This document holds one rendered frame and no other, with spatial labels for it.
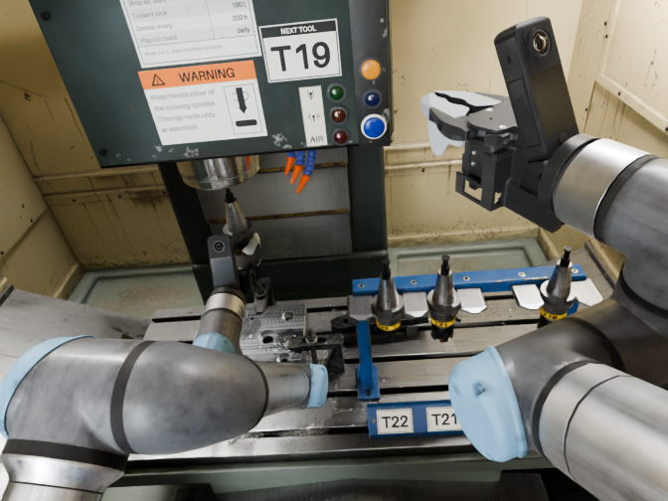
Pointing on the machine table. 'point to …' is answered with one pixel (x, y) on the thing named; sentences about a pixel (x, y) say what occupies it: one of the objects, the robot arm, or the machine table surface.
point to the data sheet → (191, 30)
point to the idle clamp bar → (373, 326)
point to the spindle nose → (219, 172)
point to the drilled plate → (267, 323)
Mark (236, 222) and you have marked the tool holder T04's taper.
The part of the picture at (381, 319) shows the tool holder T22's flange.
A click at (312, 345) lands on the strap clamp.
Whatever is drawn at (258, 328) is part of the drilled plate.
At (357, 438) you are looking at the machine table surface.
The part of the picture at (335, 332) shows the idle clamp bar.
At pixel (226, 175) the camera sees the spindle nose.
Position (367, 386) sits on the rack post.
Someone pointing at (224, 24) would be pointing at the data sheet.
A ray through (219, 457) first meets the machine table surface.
